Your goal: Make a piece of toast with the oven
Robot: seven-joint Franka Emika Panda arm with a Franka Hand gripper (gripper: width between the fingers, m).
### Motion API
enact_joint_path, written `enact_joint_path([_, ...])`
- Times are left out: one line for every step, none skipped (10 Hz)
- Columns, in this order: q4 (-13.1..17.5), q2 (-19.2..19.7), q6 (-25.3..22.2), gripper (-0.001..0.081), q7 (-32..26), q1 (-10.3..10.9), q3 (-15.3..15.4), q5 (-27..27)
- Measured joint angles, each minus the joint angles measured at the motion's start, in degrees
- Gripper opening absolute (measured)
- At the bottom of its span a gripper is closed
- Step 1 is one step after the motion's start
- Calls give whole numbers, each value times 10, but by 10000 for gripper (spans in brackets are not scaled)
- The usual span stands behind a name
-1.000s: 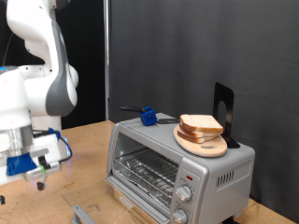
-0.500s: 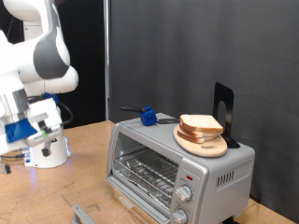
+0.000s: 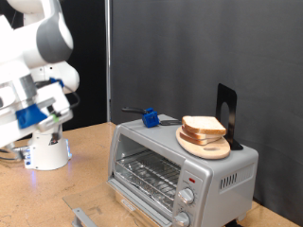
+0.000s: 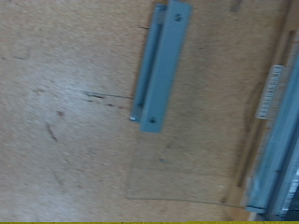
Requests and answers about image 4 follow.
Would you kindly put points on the wooden base under oven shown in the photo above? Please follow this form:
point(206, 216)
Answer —
point(274, 46)

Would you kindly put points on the silver toaster oven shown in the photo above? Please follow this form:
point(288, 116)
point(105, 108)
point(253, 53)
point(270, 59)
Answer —
point(289, 174)

